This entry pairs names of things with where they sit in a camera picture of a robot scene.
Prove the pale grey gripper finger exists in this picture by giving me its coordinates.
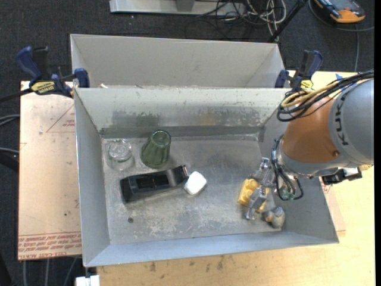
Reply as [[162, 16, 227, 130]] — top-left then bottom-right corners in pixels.
[[252, 157, 272, 182], [245, 186, 268, 220]]

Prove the yellow toy brick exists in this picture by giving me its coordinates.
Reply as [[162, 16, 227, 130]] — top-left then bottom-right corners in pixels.
[[237, 177, 270, 213]]

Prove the grey and yellow toy figure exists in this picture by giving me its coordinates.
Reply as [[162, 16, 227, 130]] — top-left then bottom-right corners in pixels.
[[261, 206, 286, 229]]

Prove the white rounded block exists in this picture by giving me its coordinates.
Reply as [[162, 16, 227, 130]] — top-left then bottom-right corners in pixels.
[[183, 170, 208, 195]]

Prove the grey metal bin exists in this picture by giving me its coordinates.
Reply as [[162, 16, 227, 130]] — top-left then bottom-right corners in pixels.
[[70, 33, 340, 268]]

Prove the green glass cup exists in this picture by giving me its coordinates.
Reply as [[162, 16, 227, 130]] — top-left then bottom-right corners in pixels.
[[139, 129, 173, 169]]

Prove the black tape dispenser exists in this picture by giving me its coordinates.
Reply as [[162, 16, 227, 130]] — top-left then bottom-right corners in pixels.
[[118, 164, 190, 204]]

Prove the clear glass cup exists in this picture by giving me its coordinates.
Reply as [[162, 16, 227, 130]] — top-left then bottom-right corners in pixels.
[[104, 138, 135, 172]]

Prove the brown cardboard board red print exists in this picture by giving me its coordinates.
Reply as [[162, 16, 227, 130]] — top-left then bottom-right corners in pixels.
[[17, 80, 348, 262]]

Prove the black cylinder on white bracket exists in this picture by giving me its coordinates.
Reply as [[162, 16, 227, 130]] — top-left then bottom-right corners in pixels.
[[321, 166, 364, 186]]

